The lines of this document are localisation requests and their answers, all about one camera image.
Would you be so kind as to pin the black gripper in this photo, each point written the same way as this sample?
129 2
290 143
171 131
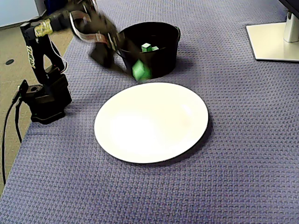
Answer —
123 51

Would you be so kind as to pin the green cube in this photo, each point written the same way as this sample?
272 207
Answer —
146 47
139 70
154 48

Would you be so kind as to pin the black robot arm with stickers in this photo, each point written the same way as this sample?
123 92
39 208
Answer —
51 93

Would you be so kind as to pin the white round plate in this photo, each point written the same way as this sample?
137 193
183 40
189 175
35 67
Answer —
149 126

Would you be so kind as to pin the black metal bucket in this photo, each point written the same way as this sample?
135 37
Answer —
163 63

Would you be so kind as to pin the dark blue bin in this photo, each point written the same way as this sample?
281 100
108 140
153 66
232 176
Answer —
54 4

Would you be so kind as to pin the black oval floor socket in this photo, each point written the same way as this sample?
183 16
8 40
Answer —
9 62

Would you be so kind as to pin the blue woven table cloth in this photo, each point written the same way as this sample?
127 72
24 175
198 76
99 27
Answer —
210 163

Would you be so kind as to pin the white monitor stand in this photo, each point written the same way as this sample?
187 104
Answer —
268 42

